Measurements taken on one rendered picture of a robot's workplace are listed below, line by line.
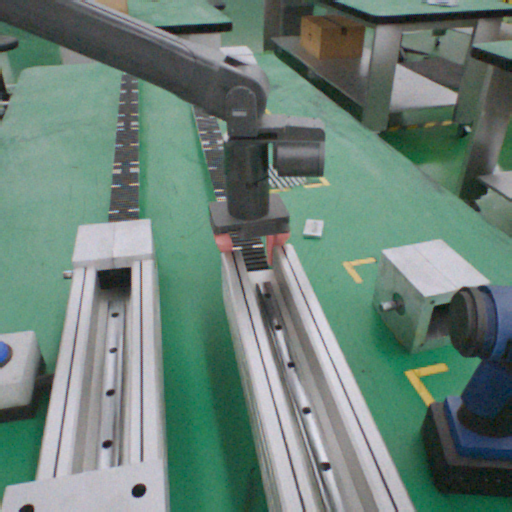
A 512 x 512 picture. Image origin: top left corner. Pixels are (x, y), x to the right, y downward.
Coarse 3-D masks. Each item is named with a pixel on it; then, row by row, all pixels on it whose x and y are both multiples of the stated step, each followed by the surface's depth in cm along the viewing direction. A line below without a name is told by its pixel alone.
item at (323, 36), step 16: (96, 0) 237; (112, 0) 239; (320, 16) 444; (336, 16) 444; (304, 32) 441; (320, 32) 403; (336, 32) 404; (352, 32) 407; (320, 48) 408; (336, 48) 411; (352, 48) 414
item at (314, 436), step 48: (240, 288) 60; (288, 288) 61; (240, 336) 54; (288, 336) 57; (288, 384) 51; (336, 384) 48; (288, 432) 43; (336, 432) 47; (288, 480) 40; (336, 480) 43; (384, 480) 40
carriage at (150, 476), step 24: (48, 480) 36; (72, 480) 36; (96, 480) 36; (120, 480) 36; (144, 480) 36; (24, 504) 34; (48, 504) 34; (72, 504) 34; (96, 504) 34; (120, 504) 34; (144, 504) 34; (168, 504) 37
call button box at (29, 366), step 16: (0, 336) 57; (16, 336) 57; (32, 336) 57; (16, 352) 55; (32, 352) 56; (0, 368) 53; (16, 368) 53; (32, 368) 55; (0, 384) 51; (16, 384) 51; (32, 384) 55; (48, 384) 57; (0, 400) 52; (16, 400) 53; (32, 400) 54; (0, 416) 54; (16, 416) 54; (32, 416) 54
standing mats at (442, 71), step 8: (400, 64) 480; (408, 64) 480; (416, 64) 480; (424, 64) 480; (432, 64) 480; (440, 64) 480; (448, 64) 479; (456, 64) 479; (416, 72) 457; (424, 72) 456; (432, 72) 456; (440, 72) 456; (448, 72) 456; (456, 72) 456; (440, 80) 435; (448, 80) 435; (456, 80) 435; (456, 88) 416
